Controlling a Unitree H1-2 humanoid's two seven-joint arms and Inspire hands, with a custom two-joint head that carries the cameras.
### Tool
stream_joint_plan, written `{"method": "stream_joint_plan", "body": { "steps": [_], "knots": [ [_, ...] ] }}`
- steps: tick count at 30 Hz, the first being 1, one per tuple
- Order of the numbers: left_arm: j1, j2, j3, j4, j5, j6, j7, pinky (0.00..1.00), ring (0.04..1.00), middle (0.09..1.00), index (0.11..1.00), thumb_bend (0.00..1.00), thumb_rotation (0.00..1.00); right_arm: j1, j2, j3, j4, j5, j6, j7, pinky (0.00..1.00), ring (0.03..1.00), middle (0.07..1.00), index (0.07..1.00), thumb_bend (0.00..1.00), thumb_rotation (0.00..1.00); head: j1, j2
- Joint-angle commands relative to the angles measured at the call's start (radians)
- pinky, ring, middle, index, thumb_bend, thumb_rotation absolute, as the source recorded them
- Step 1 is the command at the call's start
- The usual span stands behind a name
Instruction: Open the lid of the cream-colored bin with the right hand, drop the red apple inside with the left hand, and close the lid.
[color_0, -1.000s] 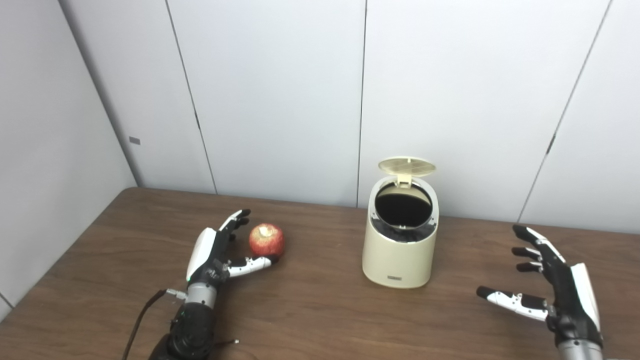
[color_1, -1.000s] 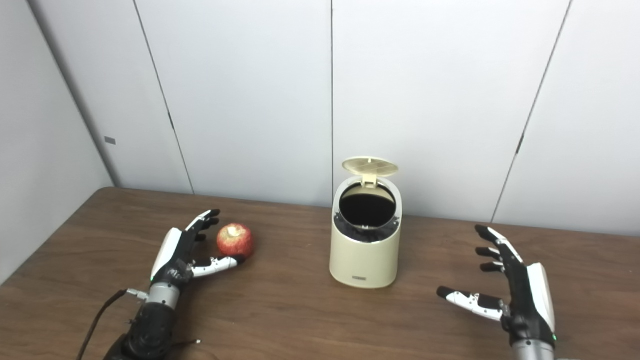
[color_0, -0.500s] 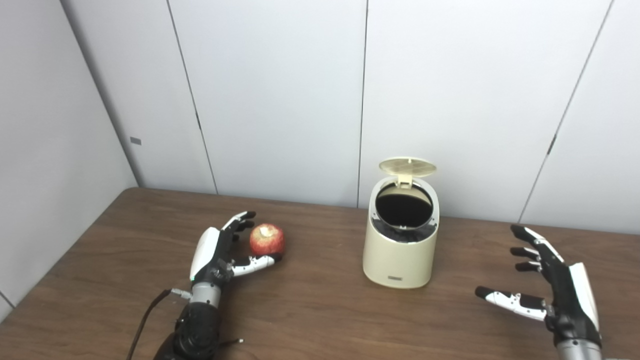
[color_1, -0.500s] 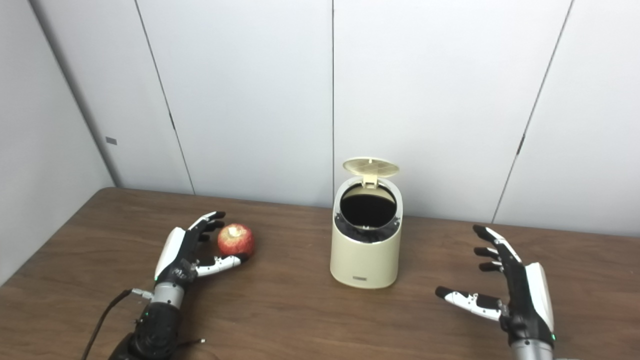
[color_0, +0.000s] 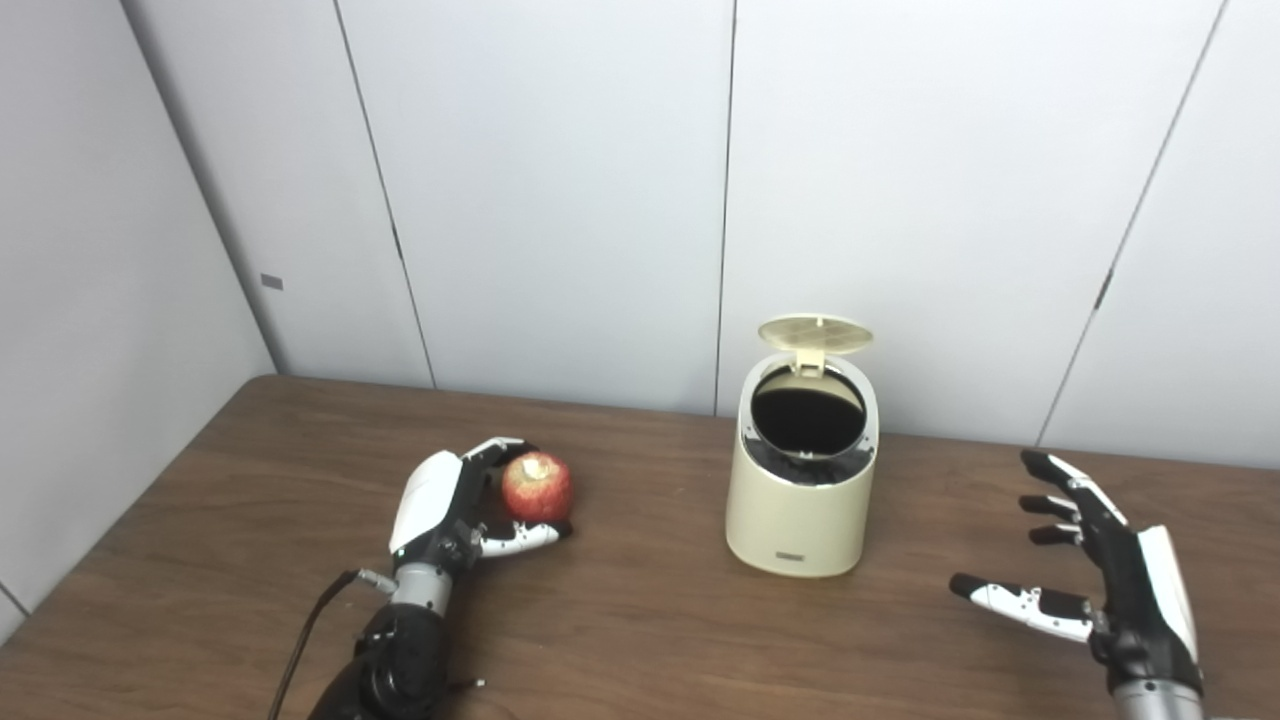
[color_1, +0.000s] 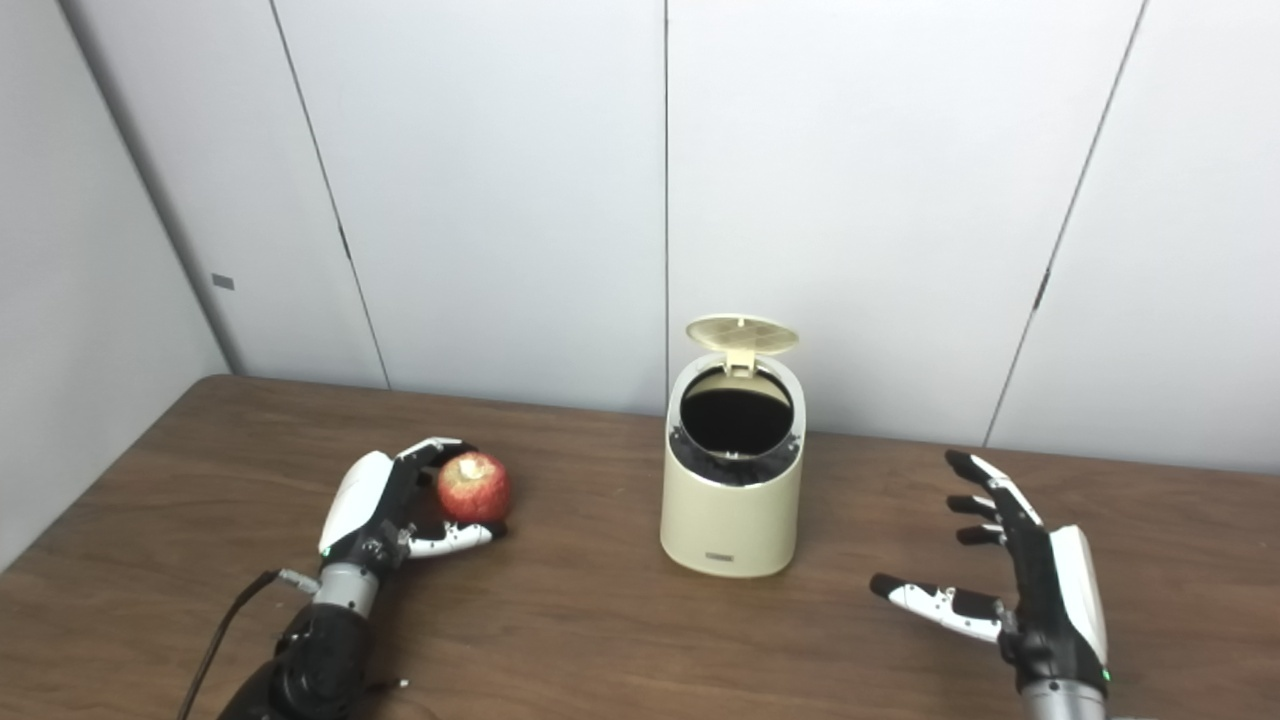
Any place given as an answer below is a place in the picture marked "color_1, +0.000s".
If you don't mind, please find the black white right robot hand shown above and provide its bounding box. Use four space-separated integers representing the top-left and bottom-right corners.
869 449 1111 696

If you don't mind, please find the cream-colored bin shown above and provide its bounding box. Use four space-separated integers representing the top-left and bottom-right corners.
660 352 807 578

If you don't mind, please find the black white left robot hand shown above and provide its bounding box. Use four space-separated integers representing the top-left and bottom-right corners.
318 437 506 576

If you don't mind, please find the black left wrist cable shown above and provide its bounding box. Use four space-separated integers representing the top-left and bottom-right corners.
175 568 321 720

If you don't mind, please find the round cream bin lid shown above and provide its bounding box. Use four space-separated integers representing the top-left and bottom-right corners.
686 314 800 376

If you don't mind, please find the red apple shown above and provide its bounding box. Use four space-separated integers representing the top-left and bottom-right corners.
437 452 513 524

